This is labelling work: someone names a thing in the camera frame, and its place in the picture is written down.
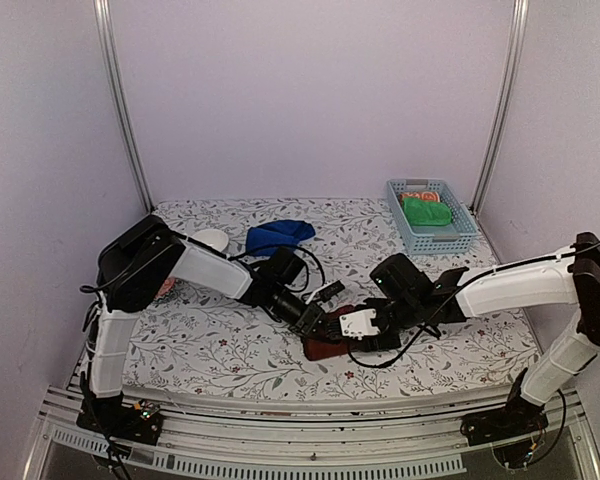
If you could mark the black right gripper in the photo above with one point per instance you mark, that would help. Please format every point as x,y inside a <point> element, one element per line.
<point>372,345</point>

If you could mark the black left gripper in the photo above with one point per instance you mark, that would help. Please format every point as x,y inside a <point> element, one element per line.
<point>311,321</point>

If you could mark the dark red towel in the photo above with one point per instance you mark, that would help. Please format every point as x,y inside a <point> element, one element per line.
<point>325,339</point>

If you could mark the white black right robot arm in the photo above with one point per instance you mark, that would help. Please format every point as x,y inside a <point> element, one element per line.
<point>559,291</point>

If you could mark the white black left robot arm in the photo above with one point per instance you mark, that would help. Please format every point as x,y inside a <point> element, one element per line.
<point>133,269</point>

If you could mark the blue towel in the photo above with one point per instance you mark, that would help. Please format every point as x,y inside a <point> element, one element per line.
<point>264,239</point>

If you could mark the white bowl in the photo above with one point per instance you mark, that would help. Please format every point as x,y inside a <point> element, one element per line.
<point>214,238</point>

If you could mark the light blue plastic basket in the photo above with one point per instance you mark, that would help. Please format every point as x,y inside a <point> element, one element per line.
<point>454,238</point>

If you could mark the green rolled towel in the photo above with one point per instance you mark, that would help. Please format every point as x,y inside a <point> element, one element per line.
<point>429,214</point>

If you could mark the orange patterned rolled towel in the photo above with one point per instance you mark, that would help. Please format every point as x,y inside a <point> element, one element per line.
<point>426,196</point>

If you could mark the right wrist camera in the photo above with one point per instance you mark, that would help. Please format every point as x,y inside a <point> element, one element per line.
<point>359,324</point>

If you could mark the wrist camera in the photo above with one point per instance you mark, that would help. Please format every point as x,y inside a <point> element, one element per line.
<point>359,324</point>
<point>325,292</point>

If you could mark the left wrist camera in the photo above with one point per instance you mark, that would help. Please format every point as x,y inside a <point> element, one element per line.
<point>325,292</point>

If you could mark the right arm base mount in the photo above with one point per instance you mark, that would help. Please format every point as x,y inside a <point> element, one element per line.
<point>516,418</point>

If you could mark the aluminium front table rail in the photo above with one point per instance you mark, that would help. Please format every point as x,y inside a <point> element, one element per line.
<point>418,437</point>

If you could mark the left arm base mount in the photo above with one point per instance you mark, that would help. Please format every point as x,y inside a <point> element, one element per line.
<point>140,422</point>

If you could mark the right aluminium frame post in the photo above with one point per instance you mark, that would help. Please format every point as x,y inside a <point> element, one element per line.
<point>512,60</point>

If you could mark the aluminium frame post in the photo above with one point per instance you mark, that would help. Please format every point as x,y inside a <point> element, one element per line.
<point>104,25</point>
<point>512,60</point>

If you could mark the left aluminium frame post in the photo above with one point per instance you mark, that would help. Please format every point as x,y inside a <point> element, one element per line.
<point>104,25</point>

